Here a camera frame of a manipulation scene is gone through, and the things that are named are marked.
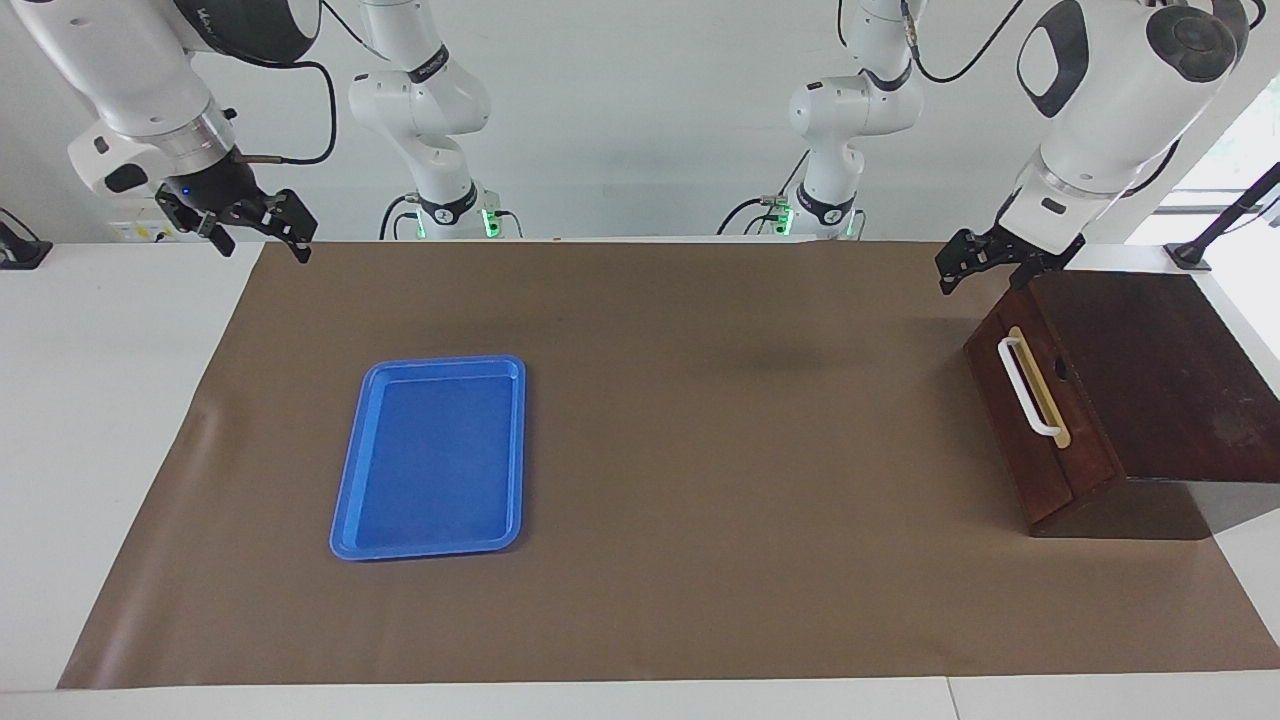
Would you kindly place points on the blue plastic tray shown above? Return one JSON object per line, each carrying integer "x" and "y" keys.
{"x": 430, "y": 460}

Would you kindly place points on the dark wooden cabinet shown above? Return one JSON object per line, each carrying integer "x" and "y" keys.
{"x": 1170, "y": 380}

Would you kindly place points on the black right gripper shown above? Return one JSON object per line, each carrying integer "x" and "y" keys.
{"x": 220, "y": 185}

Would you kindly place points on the white wall outlet box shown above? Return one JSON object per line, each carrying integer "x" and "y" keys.
{"x": 135, "y": 232}

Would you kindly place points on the black camera stand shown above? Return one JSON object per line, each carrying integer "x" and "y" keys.
{"x": 1225, "y": 218}

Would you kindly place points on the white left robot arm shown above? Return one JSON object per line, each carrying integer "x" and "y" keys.
{"x": 1110, "y": 110}

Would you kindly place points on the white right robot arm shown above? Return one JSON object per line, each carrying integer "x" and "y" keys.
{"x": 130, "y": 70}

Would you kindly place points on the black clamp mount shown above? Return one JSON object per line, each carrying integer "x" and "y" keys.
{"x": 20, "y": 252}

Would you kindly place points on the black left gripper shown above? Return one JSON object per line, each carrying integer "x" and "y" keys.
{"x": 1030, "y": 250}

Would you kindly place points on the brown paper mat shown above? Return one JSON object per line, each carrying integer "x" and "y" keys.
{"x": 700, "y": 500}

